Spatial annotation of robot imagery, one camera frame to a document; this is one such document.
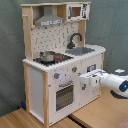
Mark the oven door with window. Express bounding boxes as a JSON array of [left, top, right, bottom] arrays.
[[56, 81, 74, 111]]

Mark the small silver pot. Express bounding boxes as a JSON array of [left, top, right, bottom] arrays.
[[40, 51, 55, 62]]

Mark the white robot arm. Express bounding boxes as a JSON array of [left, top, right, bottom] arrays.
[[79, 69, 128, 99]]

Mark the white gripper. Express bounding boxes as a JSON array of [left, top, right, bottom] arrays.
[[79, 69, 105, 86]]

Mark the right red stove knob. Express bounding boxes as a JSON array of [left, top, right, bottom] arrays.
[[72, 66, 77, 72]]

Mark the red stove knob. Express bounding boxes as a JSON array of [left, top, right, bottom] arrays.
[[72, 66, 77, 72], [54, 73, 60, 79]]

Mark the black stovetop with red burners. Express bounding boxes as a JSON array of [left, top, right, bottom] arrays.
[[34, 52, 71, 66]]

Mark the white wooden toy kitchen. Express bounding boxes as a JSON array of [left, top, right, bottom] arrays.
[[22, 2, 105, 127]]

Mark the grey sink basin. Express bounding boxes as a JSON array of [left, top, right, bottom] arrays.
[[66, 47, 94, 56]]

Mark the black curved faucet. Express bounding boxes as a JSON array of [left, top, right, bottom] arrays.
[[67, 33, 82, 49]]

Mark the grey ice dispenser panel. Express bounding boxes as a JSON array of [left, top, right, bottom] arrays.
[[87, 64, 96, 72]]

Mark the left red stove knob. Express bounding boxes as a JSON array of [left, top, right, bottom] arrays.
[[54, 73, 60, 79]]

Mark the grey range hood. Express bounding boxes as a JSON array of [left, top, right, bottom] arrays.
[[35, 5, 64, 27]]

